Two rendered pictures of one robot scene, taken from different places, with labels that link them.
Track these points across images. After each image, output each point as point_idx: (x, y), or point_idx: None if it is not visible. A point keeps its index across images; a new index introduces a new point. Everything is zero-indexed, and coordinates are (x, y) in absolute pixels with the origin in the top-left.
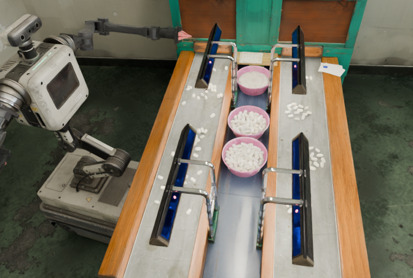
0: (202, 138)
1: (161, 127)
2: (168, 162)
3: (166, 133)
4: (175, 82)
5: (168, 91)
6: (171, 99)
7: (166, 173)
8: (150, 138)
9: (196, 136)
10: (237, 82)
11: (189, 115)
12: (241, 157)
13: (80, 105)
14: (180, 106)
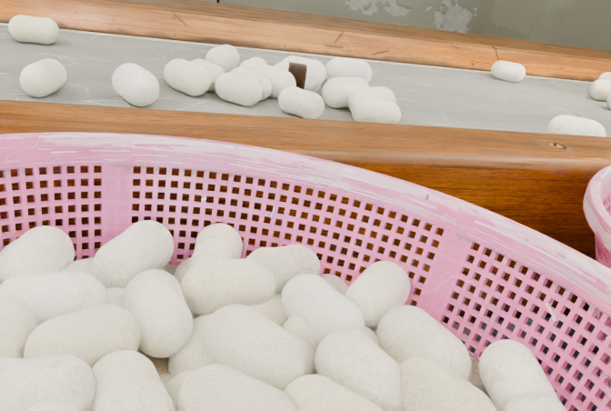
0: (287, 116)
1: (250, 13)
2: None
3: (221, 28)
4: (593, 53)
5: (506, 39)
6: (472, 40)
7: None
8: None
9: (280, 80)
10: None
11: (451, 88)
12: (137, 407)
13: None
14: (477, 74)
